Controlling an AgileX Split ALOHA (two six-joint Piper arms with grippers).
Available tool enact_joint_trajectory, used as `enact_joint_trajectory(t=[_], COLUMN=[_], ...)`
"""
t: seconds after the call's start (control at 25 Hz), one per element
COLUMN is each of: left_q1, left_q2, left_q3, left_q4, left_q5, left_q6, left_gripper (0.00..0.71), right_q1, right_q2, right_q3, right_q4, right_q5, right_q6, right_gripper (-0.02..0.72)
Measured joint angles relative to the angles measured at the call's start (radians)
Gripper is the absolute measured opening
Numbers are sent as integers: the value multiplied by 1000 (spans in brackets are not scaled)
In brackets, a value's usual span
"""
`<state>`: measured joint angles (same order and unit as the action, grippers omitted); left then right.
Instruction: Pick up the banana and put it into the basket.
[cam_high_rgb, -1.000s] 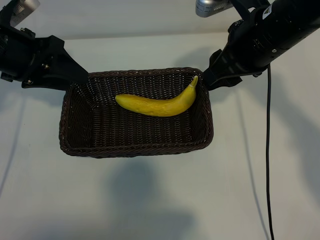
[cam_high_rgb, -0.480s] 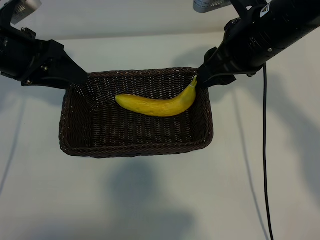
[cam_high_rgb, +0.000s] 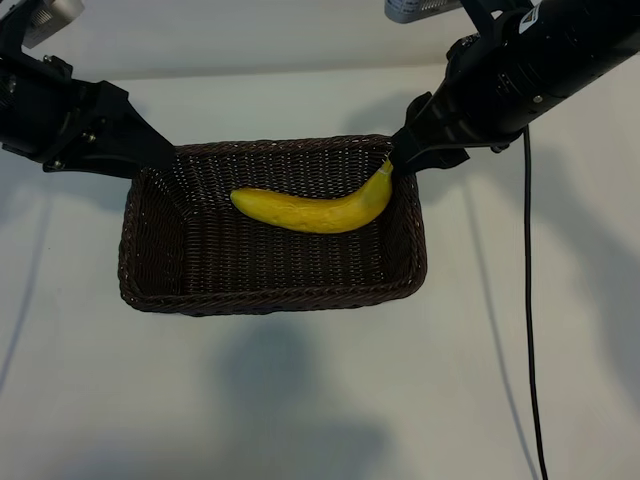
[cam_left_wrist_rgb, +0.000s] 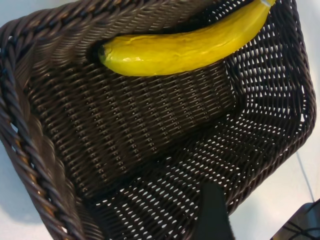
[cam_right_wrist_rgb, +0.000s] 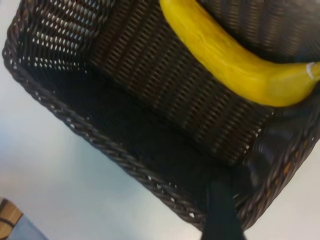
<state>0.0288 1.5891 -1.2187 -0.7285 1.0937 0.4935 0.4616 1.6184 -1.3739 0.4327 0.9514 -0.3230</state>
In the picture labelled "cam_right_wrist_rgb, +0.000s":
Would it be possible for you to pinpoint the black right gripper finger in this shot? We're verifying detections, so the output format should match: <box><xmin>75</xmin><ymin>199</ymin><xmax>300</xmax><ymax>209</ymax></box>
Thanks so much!
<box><xmin>201</xmin><ymin>179</ymin><xmax>247</xmax><ymax>240</ymax></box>

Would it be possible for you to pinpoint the dark brown woven basket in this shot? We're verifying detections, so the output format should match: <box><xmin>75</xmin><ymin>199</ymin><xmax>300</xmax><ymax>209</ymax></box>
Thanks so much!
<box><xmin>1</xmin><ymin>0</ymin><xmax>320</xmax><ymax>232</ymax></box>

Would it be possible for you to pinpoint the yellow banana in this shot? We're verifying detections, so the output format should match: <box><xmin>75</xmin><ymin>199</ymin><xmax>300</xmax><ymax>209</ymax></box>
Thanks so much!
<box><xmin>159</xmin><ymin>0</ymin><xmax>320</xmax><ymax>108</ymax></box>

